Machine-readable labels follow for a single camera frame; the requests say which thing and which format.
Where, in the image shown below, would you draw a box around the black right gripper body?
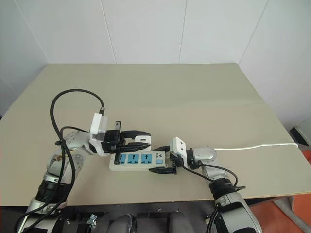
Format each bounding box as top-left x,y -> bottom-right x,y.
169,151 -> 183,176

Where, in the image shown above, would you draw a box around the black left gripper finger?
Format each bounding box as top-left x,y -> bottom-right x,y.
118,142 -> 152,153
120,130 -> 152,144

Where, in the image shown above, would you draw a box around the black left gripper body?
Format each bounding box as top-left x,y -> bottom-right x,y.
101,120 -> 122,164

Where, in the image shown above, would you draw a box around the white charger plug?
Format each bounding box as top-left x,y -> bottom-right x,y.
134,135 -> 152,144

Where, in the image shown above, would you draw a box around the white power strip blue sockets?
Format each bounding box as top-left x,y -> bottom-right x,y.
108,150 -> 169,172

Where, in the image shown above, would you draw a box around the grey rounded shape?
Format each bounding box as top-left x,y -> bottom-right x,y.
109,207 -> 137,233
168,205 -> 190,233

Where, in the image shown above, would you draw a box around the silver metal clamp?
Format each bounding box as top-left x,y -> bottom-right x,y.
84,213 -> 98,233

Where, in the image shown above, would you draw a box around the black box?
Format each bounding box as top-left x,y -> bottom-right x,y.
290,124 -> 311,147

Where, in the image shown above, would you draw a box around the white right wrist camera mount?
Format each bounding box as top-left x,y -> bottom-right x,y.
169,136 -> 189,168

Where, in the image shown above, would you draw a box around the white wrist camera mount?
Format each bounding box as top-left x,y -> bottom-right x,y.
169,136 -> 189,168
88,113 -> 108,154

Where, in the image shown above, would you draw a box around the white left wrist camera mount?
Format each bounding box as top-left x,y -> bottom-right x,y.
88,113 -> 108,154

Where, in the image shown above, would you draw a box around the black under-table frame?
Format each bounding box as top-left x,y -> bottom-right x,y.
57,200 -> 216,233

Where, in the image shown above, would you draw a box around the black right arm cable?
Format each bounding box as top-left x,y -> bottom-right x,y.
180,163 -> 246,233

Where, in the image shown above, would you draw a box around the white power strip cable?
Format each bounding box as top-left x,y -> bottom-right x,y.
213,142 -> 300,150

